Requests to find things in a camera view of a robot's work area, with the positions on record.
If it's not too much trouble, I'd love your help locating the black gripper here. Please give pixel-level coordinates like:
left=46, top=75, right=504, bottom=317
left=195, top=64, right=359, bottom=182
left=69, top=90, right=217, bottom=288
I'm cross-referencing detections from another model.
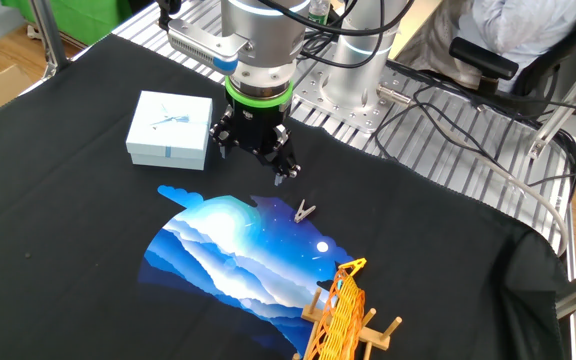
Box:
left=209, top=97, right=302, bottom=188

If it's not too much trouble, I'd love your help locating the yellow orange woven dish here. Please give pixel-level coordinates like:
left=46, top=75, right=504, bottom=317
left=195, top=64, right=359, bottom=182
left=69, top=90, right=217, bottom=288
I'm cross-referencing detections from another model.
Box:
left=302, top=256, right=369, bottom=360

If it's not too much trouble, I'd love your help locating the wooden dish rack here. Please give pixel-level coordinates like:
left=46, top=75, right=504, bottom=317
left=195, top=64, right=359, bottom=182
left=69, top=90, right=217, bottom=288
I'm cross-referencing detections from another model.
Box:
left=291, top=287, right=403, bottom=360

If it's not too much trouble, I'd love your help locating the beige clothespin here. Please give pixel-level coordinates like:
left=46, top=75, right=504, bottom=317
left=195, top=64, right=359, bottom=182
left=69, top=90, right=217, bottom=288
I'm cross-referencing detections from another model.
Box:
left=293, top=198, right=318, bottom=224

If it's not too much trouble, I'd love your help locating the light blue gift box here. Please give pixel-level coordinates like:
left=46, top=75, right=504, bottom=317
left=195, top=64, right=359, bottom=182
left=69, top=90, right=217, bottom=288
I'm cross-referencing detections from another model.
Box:
left=125, top=90, right=214, bottom=172

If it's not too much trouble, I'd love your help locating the green plastic bottle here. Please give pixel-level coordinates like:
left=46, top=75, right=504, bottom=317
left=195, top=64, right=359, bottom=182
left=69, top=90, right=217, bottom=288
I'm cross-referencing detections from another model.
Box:
left=307, top=0, right=332, bottom=26

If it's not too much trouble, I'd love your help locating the black cloth with blue print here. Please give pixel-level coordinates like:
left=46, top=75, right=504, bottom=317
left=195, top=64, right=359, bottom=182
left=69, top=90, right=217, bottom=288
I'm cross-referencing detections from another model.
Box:
left=0, top=32, right=574, bottom=360

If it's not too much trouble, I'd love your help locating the green cloth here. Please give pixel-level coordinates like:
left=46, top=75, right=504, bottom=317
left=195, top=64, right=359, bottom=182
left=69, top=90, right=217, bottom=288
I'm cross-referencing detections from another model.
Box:
left=0, top=0, right=134, bottom=46

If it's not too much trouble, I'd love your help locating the black office chair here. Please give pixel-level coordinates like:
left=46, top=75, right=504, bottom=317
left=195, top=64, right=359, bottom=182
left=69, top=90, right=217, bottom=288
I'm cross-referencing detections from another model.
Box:
left=448, top=0, right=576, bottom=117

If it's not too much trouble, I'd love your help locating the person in white shirt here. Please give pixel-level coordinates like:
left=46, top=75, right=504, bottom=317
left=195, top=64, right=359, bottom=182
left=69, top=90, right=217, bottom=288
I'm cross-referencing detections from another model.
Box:
left=397, top=0, right=576, bottom=94

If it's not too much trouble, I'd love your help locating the green flange ring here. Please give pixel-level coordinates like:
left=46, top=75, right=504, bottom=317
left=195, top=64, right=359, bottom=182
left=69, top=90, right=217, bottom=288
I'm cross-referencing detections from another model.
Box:
left=224, top=77, right=295, bottom=110

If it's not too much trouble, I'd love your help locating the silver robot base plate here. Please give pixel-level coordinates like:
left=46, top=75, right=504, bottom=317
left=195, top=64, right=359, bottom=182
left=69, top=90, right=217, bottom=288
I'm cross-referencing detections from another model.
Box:
left=291, top=57, right=412, bottom=135

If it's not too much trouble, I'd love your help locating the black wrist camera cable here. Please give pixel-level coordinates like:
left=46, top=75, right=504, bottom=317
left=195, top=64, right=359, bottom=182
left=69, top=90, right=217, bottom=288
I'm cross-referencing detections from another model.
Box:
left=155, top=0, right=417, bottom=37

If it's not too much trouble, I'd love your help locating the grey cable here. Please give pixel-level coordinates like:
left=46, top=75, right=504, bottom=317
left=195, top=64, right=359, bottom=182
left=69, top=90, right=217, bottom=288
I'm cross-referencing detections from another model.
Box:
left=435, top=124, right=569, bottom=257

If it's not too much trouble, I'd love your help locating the black cable bundle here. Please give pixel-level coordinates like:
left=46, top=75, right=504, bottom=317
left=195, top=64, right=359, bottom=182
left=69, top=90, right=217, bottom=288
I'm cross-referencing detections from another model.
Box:
left=373, top=59, right=576, bottom=204

